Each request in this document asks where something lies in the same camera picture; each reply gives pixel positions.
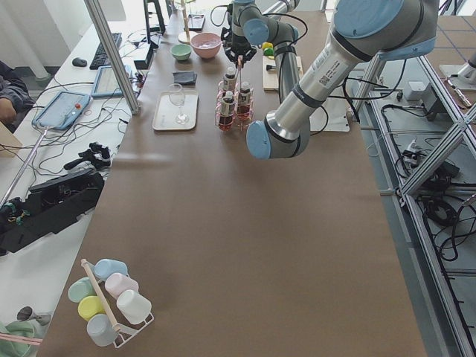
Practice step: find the blue teach pendant near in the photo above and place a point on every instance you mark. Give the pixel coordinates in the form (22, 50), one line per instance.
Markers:
(62, 111)

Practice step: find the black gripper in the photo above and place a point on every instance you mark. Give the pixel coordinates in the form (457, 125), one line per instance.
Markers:
(239, 42)

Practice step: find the white cup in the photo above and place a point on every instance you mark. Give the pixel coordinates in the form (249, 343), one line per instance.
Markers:
(134, 307)

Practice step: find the green lime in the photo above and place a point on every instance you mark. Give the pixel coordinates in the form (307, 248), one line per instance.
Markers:
(268, 52)

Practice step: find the computer mouse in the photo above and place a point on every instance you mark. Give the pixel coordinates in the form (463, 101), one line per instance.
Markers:
(79, 62)

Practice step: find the yellow cup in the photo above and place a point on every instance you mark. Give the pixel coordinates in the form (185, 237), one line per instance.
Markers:
(90, 306)

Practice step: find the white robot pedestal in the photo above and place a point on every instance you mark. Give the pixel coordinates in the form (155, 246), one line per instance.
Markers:
(331, 117)

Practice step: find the tea bottle front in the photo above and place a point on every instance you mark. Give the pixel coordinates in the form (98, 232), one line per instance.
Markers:
(226, 111)

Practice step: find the cream rabbit tray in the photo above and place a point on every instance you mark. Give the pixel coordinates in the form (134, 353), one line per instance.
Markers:
(166, 112)

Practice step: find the aluminium frame post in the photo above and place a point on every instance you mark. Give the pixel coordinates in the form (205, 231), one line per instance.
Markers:
(105, 36)

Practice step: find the person at desk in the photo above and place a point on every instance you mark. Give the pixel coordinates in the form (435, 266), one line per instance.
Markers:
(15, 99)

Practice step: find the green cup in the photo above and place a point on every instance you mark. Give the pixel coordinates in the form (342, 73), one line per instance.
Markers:
(80, 289)

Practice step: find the copper wire bottle basket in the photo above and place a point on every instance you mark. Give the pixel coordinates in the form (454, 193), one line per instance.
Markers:
(220, 93)

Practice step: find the tea bottle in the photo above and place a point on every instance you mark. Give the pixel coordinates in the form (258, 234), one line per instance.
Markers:
(226, 111)
(229, 80)
(244, 102)

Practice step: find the wooden glass stand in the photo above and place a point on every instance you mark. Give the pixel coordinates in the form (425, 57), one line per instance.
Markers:
(186, 35)

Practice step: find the clear wine glass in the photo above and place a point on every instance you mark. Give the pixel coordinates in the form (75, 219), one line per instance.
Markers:
(177, 98)

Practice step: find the lemon one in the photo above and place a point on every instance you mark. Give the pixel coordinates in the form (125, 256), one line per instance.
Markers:
(266, 45)

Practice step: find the steel jigger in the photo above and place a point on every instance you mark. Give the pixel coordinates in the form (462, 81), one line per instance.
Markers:
(27, 313)

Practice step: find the black equipment case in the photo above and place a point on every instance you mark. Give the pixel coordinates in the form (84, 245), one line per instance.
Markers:
(49, 208)

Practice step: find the white cup rack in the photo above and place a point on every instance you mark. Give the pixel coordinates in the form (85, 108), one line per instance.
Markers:
(126, 330)

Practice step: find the black framed tray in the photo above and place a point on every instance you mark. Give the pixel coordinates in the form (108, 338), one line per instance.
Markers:
(195, 22)

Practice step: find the blue teach pendant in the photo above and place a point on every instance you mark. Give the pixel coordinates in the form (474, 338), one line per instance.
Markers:
(62, 111)
(105, 84)

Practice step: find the pink bowl of ice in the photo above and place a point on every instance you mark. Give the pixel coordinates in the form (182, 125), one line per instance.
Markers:
(206, 45)

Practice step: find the green bowl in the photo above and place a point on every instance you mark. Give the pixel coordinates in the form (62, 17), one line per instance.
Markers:
(181, 52)

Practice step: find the tea bottle back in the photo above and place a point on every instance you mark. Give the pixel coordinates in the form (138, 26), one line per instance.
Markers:
(229, 80)

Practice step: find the pink cup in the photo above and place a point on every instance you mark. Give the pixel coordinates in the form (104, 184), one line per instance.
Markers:
(118, 283)

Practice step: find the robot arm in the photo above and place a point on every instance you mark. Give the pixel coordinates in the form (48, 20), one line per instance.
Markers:
(360, 30)

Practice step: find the blue teach pendant far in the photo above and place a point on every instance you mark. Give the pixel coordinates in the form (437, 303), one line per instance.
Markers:
(105, 84)

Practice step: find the grey blue cup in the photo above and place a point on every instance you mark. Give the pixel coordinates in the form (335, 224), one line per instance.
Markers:
(100, 330)

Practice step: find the grey folded cloth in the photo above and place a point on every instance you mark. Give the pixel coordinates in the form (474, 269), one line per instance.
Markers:
(187, 78)

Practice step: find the wooden cutting board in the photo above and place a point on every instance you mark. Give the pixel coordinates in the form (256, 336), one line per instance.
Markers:
(270, 78)

